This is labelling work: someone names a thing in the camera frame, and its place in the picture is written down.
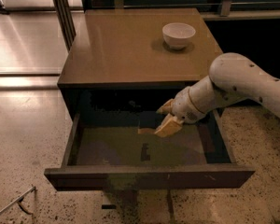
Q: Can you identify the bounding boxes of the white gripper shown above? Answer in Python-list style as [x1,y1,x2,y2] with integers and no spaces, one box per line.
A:
[155,87,206,137]

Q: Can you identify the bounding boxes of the yellow sponge with dark top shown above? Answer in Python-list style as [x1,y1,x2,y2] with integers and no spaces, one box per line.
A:
[137,128,156,134]

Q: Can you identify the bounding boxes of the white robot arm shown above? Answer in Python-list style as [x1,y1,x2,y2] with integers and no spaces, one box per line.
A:
[155,52,280,137]

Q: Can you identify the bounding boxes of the brown drawer cabinet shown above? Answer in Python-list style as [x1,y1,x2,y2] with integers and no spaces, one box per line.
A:
[58,8,222,126]

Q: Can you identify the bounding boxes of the open top drawer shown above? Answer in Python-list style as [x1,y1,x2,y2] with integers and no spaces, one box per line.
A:
[44,104,256,192]

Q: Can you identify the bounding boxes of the white ceramic bowl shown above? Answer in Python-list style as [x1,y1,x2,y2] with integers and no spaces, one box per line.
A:
[162,22,196,50]

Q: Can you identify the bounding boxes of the metal rod on floor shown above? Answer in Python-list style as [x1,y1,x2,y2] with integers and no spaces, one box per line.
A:
[0,186,36,216]

